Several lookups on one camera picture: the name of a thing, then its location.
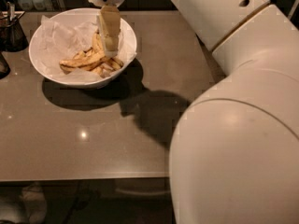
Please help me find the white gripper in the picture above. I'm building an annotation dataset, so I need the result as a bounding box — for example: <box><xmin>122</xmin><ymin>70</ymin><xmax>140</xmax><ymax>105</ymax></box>
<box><xmin>88</xmin><ymin>0</ymin><xmax>125</xmax><ymax>58</ymax></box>

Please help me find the large spotted banana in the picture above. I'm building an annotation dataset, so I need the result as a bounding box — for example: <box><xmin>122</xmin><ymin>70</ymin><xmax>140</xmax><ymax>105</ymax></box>
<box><xmin>59</xmin><ymin>51</ymin><xmax>109</xmax><ymax>70</ymax></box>

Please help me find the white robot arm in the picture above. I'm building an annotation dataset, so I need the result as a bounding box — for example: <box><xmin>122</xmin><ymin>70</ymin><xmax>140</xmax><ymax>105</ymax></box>
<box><xmin>169</xmin><ymin>0</ymin><xmax>299</xmax><ymax>224</ymax></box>

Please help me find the upright banana in bowl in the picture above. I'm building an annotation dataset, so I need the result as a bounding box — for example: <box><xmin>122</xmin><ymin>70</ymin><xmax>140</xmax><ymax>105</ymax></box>
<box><xmin>92</xmin><ymin>32</ymin><xmax>103</xmax><ymax>52</ymax></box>

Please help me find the white bowl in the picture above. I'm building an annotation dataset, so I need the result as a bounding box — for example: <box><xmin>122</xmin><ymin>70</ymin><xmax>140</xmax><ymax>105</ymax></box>
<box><xmin>28</xmin><ymin>7</ymin><xmax>138</xmax><ymax>90</ymax></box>

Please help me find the white paper liner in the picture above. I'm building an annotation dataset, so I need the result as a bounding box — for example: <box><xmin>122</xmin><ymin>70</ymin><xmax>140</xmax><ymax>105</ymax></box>
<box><xmin>37</xmin><ymin>14</ymin><xmax>137</xmax><ymax>84</ymax></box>

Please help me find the dark bottle background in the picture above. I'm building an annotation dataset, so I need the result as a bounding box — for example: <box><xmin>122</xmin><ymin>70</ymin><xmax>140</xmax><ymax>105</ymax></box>
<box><xmin>44</xmin><ymin>0</ymin><xmax>60</xmax><ymax>11</ymax></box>

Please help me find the black mesh pen holder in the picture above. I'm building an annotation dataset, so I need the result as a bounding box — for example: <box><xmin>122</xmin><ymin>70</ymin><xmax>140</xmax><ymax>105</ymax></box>
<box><xmin>0</xmin><ymin>2</ymin><xmax>29</xmax><ymax>53</ymax></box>

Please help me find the dark round object left edge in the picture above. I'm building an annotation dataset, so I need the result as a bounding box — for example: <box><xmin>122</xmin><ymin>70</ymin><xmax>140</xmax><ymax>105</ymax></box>
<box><xmin>0</xmin><ymin>54</ymin><xmax>10</xmax><ymax>79</ymax></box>

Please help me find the drawer handle below table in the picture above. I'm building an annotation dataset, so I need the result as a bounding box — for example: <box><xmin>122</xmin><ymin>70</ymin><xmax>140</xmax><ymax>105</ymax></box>
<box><xmin>115</xmin><ymin>188</ymin><xmax>170</xmax><ymax>197</ymax></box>

